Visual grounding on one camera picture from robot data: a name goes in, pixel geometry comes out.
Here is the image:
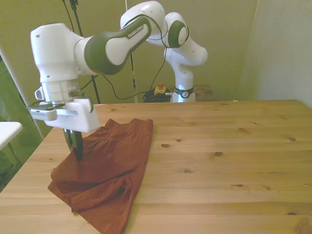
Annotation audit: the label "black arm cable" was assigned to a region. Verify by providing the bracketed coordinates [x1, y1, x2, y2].
[123, 14, 190, 88]

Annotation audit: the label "white side table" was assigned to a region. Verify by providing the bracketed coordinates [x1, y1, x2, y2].
[0, 121, 24, 169]

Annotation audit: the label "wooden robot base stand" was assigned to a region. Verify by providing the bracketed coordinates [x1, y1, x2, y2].
[194, 84, 214, 102]

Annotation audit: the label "black tripod cable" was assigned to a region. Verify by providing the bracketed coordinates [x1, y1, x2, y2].
[61, 0, 152, 100]

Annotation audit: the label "rust red shorts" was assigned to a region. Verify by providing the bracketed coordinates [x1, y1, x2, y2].
[47, 118, 154, 234]

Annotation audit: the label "coiled black cables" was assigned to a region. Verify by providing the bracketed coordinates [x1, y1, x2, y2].
[142, 89, 174, 103]

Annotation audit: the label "black tripod stand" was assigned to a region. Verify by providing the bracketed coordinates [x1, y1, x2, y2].
[69, 0, 101, 104]

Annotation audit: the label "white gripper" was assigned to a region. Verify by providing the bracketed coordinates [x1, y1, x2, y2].
[30, 97, 100, 161]

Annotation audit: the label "black and white vertical strip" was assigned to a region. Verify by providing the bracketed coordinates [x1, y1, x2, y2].
[125, 0, 138, 103]

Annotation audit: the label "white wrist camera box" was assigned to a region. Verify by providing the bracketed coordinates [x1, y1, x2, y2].
[34, 87, 46, 101]

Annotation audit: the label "yellow emergency stop button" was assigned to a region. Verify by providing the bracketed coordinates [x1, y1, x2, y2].
[154, 82, 167, 96]

